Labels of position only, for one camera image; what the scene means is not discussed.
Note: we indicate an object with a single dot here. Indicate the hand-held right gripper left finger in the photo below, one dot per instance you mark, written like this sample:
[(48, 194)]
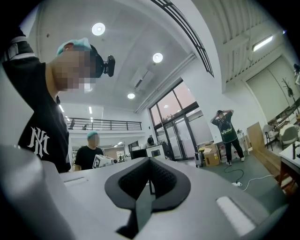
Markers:
[(89, 201)]

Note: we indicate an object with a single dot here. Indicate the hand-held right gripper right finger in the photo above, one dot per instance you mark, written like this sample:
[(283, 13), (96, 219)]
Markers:
[(206, 201)]

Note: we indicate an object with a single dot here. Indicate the white power strip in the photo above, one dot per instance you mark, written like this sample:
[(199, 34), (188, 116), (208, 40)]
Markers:
[(237, 184)]

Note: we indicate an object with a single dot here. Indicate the grey suitcase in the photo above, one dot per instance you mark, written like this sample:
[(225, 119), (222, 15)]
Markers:
[(199, 159)]

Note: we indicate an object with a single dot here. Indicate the cardboard box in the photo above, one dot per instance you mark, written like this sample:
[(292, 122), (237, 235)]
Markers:
[(211, 155)]

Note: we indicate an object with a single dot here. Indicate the white appliance box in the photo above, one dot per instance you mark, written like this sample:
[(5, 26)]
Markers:
[(155, 152)]

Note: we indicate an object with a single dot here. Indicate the black mezzanine railing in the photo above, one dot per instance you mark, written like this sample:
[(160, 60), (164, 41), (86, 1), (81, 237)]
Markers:
[(105, 124)]

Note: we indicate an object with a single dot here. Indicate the leaning wooden board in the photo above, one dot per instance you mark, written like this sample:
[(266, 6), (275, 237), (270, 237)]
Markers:
[(254, 136)]

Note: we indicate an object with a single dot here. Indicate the grey dining chair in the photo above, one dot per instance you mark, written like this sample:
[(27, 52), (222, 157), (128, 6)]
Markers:
[(269, 133), (289, 136)]

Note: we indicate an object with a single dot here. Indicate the white-topped wooden desk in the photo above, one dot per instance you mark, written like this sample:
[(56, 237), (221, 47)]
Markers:
[(290, 161)]

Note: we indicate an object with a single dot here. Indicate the black cylinder stand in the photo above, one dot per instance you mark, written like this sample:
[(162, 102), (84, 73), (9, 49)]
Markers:
[(295, 151)]

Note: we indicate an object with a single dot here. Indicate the round ceiling light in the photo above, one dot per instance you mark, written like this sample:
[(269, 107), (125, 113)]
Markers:
[(131, 95), (157, 57), (98, 29)]

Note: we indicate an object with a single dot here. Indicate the white roller blind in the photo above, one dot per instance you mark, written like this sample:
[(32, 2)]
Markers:
[(269, 93)]

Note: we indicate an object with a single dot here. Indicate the person's head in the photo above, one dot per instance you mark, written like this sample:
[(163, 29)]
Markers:
[(70, 70)]

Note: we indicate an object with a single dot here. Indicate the ceiling air conditioner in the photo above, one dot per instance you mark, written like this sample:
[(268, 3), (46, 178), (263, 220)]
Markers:
[(141, 79)]

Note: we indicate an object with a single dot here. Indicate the black coat rack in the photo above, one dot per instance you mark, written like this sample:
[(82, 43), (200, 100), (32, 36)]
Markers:
[(289, 89)]

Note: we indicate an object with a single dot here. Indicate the teal hair cap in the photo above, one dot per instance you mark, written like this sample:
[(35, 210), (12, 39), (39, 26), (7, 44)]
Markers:
[(75, 43)]

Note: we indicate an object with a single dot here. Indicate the long black balcony railing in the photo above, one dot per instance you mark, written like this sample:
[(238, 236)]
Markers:
[(187, 35)]

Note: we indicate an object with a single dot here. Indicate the ceiling tube light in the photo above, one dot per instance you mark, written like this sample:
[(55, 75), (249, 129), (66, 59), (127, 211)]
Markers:
[(263, 43)]

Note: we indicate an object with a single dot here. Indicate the large glass window wall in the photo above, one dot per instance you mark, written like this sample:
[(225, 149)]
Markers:
[(178, 122)]

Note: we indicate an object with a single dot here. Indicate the black head camera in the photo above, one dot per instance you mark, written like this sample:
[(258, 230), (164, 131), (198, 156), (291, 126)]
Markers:
[(109, 66)]

